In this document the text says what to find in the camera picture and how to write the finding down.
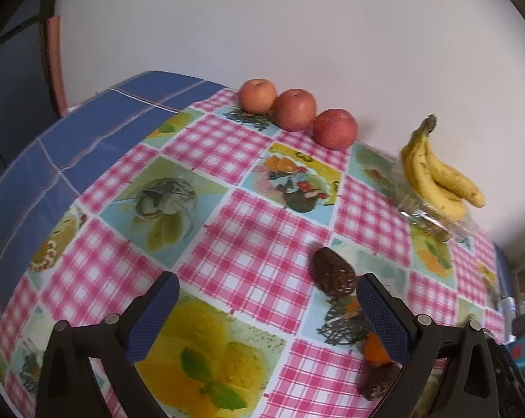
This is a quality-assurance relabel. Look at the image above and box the yellow banana bunch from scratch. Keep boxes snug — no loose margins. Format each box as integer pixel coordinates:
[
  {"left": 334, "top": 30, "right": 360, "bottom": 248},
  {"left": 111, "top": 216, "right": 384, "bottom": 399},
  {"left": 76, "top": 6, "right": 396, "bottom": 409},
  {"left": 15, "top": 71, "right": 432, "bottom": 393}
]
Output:
[{"left": 401, "top": 114, "right": 486, "bottom": 223}]

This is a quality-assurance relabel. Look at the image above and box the red apple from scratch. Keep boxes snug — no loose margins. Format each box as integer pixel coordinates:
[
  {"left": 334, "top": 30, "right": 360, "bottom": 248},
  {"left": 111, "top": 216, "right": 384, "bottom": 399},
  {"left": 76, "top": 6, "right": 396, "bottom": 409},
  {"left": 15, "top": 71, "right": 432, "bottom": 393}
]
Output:
[
  {"left": 273, "top": 88, "right": 318, "bottom": 132},
  {"left": 312, "top": 108, "right": 359, "bottom": 151}
]

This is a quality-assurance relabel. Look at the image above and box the orange tangerine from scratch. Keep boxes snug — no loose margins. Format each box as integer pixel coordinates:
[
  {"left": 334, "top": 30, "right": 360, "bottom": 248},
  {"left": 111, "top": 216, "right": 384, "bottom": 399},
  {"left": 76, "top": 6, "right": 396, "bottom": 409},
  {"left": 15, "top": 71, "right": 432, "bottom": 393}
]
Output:
[{"left": 362, "top": 332, "right": 394, "bottom": 365}]

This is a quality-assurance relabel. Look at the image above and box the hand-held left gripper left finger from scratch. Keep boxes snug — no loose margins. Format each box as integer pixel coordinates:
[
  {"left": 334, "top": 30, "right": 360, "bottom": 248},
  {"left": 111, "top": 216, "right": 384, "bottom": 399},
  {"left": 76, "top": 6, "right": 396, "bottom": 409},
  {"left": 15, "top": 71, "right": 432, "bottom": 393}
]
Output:
[{"left": 35, "top": 271, "right": 180, "bottom": 418}]

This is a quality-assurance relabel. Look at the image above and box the white plastic object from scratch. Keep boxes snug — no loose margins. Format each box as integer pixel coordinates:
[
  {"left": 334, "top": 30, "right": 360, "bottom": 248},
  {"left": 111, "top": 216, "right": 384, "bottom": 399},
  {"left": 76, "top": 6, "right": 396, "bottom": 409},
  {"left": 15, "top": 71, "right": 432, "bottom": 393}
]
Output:
[{"left": 502, "top": 297, "right": 516, "bottom": 345}]

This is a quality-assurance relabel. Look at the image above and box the pink checked printed tablecloth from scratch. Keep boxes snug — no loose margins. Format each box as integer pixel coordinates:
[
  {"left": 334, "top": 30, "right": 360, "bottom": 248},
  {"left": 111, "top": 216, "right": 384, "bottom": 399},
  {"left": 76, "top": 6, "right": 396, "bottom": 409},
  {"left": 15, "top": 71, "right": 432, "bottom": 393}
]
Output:
[{"left": 0, "top": 89, "right": 507, "bottom": 418}]

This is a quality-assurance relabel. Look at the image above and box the pink board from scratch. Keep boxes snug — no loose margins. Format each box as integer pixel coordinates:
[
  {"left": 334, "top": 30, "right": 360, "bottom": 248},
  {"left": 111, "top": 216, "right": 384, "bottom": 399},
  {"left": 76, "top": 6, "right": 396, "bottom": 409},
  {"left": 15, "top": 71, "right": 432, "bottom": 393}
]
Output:
[{"left": 42, "top": 15, "right": 69, "bottom": 116}]

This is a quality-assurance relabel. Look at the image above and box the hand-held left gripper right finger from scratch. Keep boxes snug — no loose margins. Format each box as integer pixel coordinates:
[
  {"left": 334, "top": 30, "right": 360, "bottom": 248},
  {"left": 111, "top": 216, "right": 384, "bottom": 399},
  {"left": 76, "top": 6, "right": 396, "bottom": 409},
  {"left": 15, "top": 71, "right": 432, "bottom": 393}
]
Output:
[{"left": 356, "top": 272, "right": 500, "bottom": 418}]

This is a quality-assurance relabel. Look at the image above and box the dark wrinkled passion fruit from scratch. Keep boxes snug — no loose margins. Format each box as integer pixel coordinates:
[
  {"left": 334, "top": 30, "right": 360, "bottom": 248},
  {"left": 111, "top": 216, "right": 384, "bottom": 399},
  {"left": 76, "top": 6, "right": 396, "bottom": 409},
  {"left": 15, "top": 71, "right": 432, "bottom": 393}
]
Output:
[
  {"left": 310, "top": 247, "right": 358, "bottom": 297},
  {"left": 360, "top": 361, "right": 402, "bottom": 402}
]

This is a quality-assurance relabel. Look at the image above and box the clear plastic cookie container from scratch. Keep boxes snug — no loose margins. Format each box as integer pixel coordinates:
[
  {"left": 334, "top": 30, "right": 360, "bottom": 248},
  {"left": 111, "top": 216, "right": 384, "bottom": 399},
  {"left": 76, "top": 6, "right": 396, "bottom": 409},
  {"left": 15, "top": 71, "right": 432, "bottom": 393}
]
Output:
[{"left": 397, "top": 196, "right": 476, "bottom": 245}]

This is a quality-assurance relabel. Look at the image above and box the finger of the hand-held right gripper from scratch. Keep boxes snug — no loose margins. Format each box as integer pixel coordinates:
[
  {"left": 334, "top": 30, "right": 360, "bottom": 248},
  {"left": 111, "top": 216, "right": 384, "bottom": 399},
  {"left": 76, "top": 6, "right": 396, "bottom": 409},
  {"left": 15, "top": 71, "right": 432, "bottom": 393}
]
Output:
[{"left": 486, "top": 335, "right": 525, "bottom": 418}]

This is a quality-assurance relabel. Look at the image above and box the pale orange apple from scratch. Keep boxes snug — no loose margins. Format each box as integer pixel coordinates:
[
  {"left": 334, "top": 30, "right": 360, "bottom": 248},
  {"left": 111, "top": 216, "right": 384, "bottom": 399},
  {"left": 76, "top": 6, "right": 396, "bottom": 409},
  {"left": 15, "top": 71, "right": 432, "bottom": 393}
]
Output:
[{"left": 238, "top": 78, "right": 277, "bottom": 114}]

